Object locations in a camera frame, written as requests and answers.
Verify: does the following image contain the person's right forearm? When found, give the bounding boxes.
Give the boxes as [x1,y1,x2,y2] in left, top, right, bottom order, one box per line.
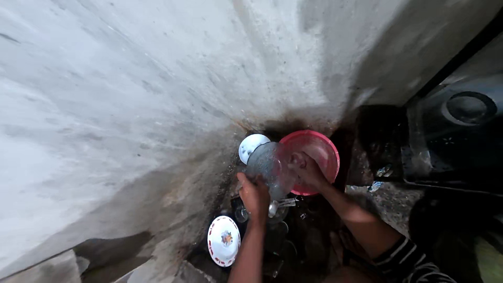
[319,182,457,283]

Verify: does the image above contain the black stove with round ring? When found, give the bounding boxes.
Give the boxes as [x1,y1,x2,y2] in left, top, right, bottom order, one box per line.
[400,73,503,196]

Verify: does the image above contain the person's legs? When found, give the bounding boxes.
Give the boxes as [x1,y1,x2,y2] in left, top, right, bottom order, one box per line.
[322,230,380,283]

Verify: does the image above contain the small clear drinking glass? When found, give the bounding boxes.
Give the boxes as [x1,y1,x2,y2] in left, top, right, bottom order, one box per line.
[234,205,250,224]

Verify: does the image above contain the person's left hand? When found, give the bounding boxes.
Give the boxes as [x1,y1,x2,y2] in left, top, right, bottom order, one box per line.
[237,172,271,227]

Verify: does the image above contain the clear glass plate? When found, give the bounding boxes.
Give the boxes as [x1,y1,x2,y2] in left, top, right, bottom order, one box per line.
[246,141,298,201]

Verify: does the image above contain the clear glass bowl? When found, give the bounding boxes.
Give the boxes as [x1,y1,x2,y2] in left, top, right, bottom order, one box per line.
[267,202,290,225]

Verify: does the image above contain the person's left forearm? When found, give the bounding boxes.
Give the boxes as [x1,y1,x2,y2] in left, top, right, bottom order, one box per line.
[228,222,266,283]

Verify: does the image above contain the pink plastic basin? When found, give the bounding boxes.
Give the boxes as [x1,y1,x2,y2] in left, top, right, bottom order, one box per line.
[278,130,340,196]

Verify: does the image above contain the white oval plate, red-patterned rim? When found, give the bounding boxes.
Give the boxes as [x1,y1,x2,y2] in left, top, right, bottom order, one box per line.
[207,215,241,268]

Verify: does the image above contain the white round plate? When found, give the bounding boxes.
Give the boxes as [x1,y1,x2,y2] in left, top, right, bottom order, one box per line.
[238,134,271,165]

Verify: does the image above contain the person's right hand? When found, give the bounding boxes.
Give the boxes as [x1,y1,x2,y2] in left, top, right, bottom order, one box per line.
[288,152,329,193]

